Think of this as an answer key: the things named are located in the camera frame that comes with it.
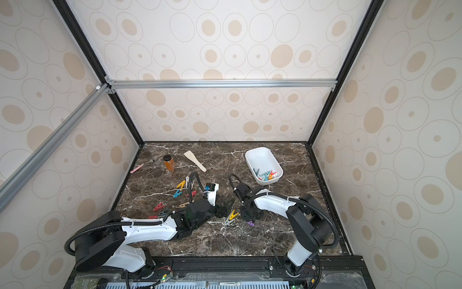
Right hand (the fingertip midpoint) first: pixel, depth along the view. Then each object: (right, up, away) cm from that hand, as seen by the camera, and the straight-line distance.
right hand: (254, 216), depth 89 cm
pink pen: (-68, +23, +17) cm, 74 cm away
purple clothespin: (-2, -2, -4) cm, 5 cm away
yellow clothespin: (-39, +14, +10) cm, 43 cm away
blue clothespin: (-41, +10, +6) cm, 42 cm away
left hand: (-11, +11, -10) cm, 18 cm away
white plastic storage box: (+7, +25, +19) cm, 32 cm away
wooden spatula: (-38, +31, +26) cm, 55 cm away
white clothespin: (-37, +16, +11) cm, 42 cm away
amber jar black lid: (-47, +27, +11) cm, 55 cm away
